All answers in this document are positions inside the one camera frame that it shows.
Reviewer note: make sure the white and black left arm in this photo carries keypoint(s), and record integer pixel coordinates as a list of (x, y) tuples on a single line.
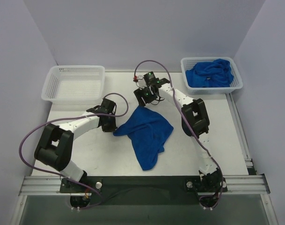
[(56, 143)]

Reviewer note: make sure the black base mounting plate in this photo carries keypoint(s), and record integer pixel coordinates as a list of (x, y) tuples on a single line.
[(145, 190)]

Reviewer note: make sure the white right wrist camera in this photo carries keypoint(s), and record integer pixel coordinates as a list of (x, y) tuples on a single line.
[(139, 81)]

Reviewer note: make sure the empty white plastic basket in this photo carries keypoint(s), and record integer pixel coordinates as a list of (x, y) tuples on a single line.
[(74, 84)]

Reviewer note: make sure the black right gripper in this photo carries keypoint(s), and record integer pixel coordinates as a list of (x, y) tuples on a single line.
[(143, 98)]

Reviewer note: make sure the crumpled blue towels pile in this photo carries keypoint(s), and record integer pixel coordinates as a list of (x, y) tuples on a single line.
[(214, 74)]

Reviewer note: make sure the white basket with towels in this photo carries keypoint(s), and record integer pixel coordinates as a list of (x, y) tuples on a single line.
[(189, 62)]

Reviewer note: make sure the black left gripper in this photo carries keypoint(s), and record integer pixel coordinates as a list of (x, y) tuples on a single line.
[(108, 125)]

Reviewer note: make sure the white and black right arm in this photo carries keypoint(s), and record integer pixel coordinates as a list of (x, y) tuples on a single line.
[(194, 119)]

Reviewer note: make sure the blue towel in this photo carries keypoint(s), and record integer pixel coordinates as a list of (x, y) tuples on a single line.
[(148, 132)]

